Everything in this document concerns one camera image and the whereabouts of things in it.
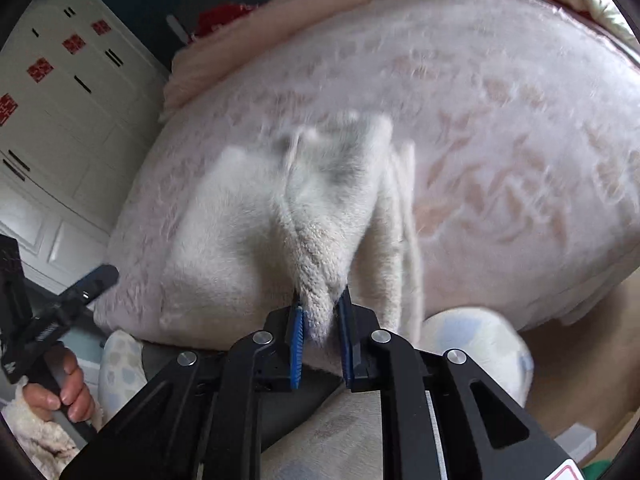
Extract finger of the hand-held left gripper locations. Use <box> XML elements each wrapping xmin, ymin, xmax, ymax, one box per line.
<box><xmin>59</xmin><ymin>265</ymin><xmax>121</xmax><ymax>313</ymax></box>

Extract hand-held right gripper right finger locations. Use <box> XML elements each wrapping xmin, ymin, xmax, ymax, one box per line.
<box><xmin>336</xmin><ymin>286</ymin><xmax>573</xmax><ymax>480</ymax></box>

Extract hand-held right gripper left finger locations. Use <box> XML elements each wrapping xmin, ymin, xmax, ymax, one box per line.
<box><xmin>60</xmin><ymin>305</ymin><xmax>307</xmax><ymax>480</ymax></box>

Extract white sweater with black hearts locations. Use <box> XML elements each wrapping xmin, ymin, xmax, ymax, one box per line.
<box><xmin>159</xmin><ymin>110</ymin><xmax>426</xmax><ymax>376</ymax></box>

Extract person's left forearm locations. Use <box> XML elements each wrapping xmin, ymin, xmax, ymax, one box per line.
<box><xmin>0</xmin><ymin>377</ymin><xmax>103</xmax><ymax>480</ymax></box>

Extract person's left hand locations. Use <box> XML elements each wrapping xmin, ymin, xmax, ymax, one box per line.
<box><xmin>24</xmin><ymin>346</ymin><xmax>97</xmax><ymax>424</ymax></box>

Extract person's left leg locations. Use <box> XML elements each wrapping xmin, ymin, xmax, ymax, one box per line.
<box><xmin>96</xmin><ymin>329</ymin><xmax>149</xmax><ymax>428</ymax></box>

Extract white wardrobe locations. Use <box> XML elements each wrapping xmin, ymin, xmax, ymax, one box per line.
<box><xmin>0</xmin><ymin>0</ymin><xmax>171</xmax><ymax>296</ymax></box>

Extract pink butterfly print blanket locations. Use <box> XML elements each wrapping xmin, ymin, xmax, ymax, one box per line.
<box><xmin>92</xmin><ymin>0</ymin><xmax>640</xmax><ymax>356</ymax></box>

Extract white box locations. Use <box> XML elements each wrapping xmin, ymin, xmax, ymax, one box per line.
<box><xmin>549</xmin><ymin>422</ymin><xmax>598</xmax><ymax>463</ymax></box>

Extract green thing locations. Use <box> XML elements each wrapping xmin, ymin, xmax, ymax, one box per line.
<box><xmin>582</xmin><ymin>457</ymin><xmax>618</xmax><ymax>478</ymax></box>

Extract red cloth with white print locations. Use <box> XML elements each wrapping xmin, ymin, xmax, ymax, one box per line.
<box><xmin>192</xmin><ymin>2</ymin><xmax>261</xmax><ymax>38</ymax></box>

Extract pink duvet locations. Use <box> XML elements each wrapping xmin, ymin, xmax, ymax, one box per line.
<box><xmin>159</xmin><ymin>0</ymin><xmax>476</xmax><ymax>123</ymax></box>

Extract cream cloth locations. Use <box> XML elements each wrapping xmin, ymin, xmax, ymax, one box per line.
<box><xmin>555</xmin><ymin>0</ymin><xmax>638</xmax><ymax>43</ymax></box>

